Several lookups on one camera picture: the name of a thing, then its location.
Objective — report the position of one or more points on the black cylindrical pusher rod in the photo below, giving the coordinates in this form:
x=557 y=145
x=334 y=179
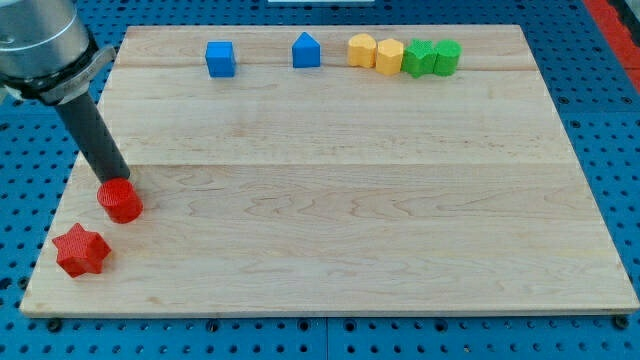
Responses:
x=85 y=124

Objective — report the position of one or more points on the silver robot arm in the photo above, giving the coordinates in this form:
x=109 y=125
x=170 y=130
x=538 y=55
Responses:
x=49 y=55

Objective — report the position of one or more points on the blue cube block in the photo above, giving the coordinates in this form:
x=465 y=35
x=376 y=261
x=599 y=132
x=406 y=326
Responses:
x=220 y=59

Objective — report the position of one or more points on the red cylinder block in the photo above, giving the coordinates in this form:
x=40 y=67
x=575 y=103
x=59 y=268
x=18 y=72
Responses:
x=120 y=200

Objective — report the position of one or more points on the red star block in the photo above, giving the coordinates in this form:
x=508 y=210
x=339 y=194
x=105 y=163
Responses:
x=80 y=251

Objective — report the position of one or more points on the blue pentagon block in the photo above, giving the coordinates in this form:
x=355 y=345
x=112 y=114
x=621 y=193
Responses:
x=306 y=52

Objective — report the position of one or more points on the yellow heart block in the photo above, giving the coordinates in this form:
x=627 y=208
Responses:
x=361 y=51

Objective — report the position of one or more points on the yellow hexagon block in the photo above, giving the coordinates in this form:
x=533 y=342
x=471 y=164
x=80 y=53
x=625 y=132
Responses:
x=389 y=56

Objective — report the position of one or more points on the green star block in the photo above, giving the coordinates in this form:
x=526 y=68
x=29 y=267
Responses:
x=419 y=58

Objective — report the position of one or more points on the wooden board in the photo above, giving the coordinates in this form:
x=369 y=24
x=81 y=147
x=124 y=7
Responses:
x=335 y=191

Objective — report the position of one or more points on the green cylinder block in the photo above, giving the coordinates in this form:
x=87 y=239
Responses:
x=448 y=53

